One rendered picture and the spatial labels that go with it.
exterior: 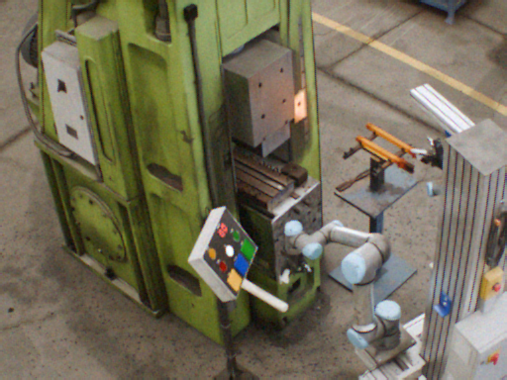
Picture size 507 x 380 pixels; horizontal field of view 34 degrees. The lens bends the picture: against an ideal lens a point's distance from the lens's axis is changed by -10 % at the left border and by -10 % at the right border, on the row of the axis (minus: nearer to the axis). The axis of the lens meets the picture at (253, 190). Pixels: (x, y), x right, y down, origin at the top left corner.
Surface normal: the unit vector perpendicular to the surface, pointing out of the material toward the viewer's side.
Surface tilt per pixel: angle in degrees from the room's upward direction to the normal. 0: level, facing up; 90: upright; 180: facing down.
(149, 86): 89
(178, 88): 89
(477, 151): 0
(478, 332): 0
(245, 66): 0
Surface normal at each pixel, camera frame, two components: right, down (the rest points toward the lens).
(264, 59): -0.07, -0.74
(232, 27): 0.74, 0.40
